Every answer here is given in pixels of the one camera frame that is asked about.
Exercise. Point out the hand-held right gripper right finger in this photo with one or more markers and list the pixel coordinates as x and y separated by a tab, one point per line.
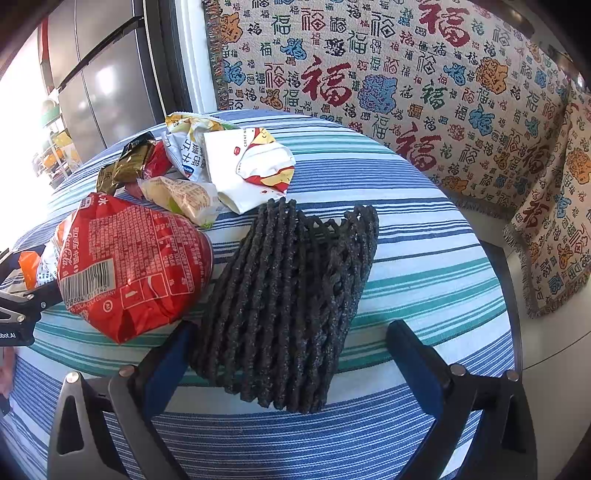
415	374

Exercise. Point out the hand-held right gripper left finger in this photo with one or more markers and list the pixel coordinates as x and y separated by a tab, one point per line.
166	378

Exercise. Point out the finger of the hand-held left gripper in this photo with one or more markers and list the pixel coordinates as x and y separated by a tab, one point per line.
2	256
41	297

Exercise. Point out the orange snack wrapper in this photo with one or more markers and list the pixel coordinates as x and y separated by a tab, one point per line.
32	270

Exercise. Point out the red plastic package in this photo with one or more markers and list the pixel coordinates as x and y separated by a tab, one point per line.
138	258

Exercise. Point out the black foam net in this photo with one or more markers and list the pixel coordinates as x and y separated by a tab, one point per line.
286	300

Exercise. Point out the yellow green snack wrapper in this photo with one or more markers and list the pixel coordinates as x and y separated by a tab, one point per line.
184	198

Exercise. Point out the red wrapper with gold print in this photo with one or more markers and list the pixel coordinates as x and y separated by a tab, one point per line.
157	161

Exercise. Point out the person's left hand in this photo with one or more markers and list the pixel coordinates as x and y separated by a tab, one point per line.
4	371

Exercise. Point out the round striped-cloth table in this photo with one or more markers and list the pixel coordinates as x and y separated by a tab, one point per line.
415	258

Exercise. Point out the white storage rack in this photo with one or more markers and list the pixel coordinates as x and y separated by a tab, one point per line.
57	152

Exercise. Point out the dark gold wrapper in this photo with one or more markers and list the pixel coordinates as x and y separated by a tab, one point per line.
134	159
105	181

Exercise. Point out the green basin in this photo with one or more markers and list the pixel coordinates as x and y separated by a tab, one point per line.
50	113

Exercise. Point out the yellow white blue snack bag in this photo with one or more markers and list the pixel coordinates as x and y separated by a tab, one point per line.
189	147

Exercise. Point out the grey refrigerator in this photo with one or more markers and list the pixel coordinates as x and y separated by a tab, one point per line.
106	69

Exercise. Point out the small printed cloth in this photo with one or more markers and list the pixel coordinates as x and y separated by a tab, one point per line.
558	207

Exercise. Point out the white wrapper with red print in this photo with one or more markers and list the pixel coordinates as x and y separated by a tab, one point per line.
226	161

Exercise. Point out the large printed cloth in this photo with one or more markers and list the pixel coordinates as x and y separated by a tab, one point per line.
369	69

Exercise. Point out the black door frame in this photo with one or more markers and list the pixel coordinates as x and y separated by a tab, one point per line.
171	55

